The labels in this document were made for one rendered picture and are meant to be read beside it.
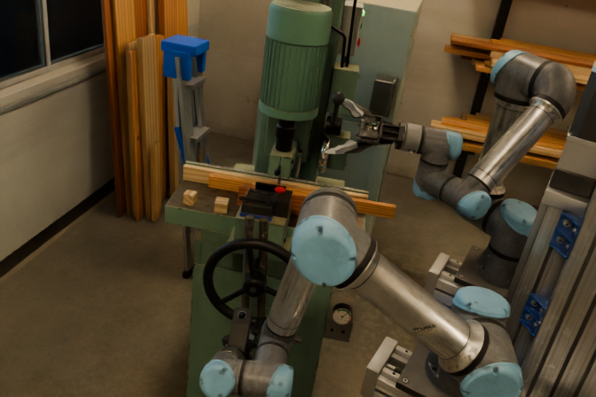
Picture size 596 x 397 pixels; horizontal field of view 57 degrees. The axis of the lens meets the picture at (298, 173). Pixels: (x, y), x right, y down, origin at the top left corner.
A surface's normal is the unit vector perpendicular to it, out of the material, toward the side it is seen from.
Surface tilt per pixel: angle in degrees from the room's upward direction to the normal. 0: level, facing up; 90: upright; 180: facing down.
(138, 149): 87
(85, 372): 0
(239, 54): 90
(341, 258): 87
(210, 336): 90
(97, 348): 0
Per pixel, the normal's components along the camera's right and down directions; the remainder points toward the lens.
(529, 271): -0.50, 0.33
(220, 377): -0.09, -0.06
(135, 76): 0.96, 0.19
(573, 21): -0.25, 0.40
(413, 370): 0.13, -0.89
